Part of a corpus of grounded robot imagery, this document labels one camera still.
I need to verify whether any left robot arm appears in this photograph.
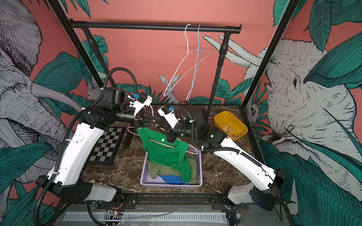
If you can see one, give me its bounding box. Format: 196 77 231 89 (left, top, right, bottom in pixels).
33 67 160 226

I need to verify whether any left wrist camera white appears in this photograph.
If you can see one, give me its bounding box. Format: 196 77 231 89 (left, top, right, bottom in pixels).
129 92 152 116

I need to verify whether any olive tank top grey trim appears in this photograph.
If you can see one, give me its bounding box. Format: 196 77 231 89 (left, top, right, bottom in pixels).
147 158 199 184

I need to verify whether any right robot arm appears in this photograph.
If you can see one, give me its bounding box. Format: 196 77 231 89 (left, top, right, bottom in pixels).
157 104 285 211

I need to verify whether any light blue wire hanger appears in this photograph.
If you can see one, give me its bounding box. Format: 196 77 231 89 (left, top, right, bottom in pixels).
186 24 202 101

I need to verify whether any green tank top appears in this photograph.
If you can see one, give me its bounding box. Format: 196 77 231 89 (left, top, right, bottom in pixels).
137 128 189 165

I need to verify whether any black clothes rack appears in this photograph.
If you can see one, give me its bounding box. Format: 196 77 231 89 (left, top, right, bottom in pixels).
69 19 242 121

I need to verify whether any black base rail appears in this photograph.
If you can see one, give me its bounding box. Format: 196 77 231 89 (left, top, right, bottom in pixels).
60 193 281 211

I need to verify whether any lavender plastic basket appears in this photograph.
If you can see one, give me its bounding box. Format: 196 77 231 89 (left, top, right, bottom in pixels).
140 153 203 188

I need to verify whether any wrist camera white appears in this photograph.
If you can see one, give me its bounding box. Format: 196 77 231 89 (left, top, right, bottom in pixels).
129 92 152 116
157 104 180 129

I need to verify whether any checkerboard calibration plate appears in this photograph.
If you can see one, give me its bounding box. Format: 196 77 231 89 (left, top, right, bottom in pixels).
88 127 125 165

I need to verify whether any yellow plastic bowl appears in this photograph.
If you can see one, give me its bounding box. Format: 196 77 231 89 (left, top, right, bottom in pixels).
214 111 248 141

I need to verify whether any blue tank top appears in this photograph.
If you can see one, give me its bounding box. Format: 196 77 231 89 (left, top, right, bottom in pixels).
159 175 185 185

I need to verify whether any pink wire hanger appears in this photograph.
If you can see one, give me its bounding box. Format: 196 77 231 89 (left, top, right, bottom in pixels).
126 105 199 155

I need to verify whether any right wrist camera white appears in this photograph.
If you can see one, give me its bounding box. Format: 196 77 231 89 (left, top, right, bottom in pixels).
157 104 180 129

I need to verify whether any white wire hanger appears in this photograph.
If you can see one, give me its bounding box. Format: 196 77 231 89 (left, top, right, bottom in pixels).
163 24 210 98

